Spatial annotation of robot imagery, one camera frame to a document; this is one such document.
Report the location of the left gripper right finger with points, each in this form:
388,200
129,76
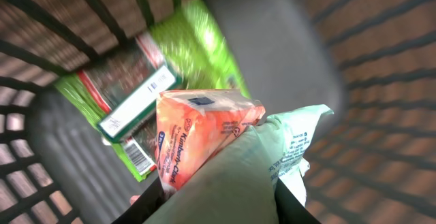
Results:
289,209

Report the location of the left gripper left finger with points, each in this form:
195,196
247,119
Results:
148,203

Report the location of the green white small box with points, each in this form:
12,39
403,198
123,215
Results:
139,105

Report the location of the teal tissue pack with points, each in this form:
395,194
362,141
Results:
238,185

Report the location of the orange tissue pack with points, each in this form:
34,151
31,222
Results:
194,125

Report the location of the green snack bag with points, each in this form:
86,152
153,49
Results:
190,42

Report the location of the grey plastic mesh basket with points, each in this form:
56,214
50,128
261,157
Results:
371,61

